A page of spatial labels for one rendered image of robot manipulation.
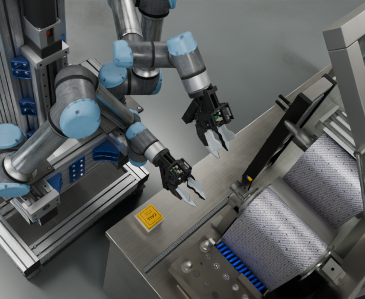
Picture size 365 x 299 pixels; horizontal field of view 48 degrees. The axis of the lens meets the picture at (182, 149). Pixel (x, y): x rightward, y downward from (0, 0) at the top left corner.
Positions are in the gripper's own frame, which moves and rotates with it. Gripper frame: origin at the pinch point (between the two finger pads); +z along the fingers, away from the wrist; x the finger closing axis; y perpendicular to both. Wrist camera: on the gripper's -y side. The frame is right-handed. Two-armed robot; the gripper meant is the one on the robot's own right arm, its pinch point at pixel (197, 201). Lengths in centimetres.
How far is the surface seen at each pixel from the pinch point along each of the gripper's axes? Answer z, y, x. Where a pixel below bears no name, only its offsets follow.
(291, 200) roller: 21.3, 14.5, 17.2
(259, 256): 26.8, 5.2, -0.3
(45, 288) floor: -35, -109, -46
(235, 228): 15.5, 6.8, -0.2
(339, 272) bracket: 44.4, 20.0, 6.9
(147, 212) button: -11.6, -16.6, -9.9
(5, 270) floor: -56, -109, -57
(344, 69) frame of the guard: 14, 88, -14
